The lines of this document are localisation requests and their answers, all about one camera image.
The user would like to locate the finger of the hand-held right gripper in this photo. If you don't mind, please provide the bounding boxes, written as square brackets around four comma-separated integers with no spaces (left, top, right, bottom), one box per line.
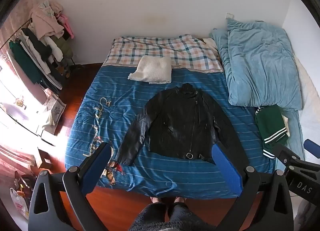
[272,143,302,171]
[303,139,320,158]

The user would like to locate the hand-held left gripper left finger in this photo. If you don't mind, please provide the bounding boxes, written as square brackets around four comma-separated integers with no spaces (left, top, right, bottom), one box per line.
[28,142,112,231]

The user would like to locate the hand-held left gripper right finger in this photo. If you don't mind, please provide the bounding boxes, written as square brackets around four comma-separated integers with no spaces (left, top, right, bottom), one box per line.
[211,143,294,231]

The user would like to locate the black leather jacket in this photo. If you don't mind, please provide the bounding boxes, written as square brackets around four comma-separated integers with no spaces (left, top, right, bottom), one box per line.
[114,83,250,169]

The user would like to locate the clothes rack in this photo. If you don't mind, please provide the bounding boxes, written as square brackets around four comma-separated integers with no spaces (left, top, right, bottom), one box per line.
[0,13,75,91]

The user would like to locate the green garment with white stripes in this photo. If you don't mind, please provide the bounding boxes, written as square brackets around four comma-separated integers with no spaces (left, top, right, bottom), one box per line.
[254,104,290,159]

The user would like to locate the small wooden stool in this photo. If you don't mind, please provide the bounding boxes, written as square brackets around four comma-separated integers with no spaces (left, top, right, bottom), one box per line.
[37,147,53,169]

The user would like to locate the cream bed sheet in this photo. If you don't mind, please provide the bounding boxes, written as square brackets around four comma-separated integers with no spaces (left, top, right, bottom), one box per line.
[295,56,320,144]

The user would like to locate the person's legs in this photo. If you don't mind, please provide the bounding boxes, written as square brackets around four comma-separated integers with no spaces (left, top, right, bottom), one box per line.
[129,195,218,231]

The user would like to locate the floral floor mat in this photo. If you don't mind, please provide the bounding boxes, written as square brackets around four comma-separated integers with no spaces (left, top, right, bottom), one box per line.
[41,91,67,131]

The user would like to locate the blue striped bedspread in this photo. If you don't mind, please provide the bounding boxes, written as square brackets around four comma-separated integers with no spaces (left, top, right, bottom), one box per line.
[64,64,305,199]

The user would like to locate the white plastic bag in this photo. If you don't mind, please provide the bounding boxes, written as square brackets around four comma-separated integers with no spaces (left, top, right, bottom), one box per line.
[9,187,30,220]

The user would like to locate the light blue duvet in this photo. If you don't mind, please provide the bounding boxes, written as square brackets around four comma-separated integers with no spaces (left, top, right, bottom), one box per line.
[209,18,303,111]

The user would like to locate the white folded sweater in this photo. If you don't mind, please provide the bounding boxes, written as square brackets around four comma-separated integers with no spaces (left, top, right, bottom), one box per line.
[128,55,172,84]

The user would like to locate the dark green hanging garment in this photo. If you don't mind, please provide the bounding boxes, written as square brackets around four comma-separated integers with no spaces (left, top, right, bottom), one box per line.
[9,40,43,85]

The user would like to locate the plaid blanket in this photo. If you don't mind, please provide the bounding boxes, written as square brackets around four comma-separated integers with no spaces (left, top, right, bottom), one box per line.
[104,34,224,74]

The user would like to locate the bright pink garment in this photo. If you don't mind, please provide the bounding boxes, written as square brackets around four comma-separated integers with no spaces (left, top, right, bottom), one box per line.
[59,14,75,39]

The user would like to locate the beige pink garment pile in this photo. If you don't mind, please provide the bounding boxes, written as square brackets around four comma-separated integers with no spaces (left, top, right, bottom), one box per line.
[28,0,65,38]

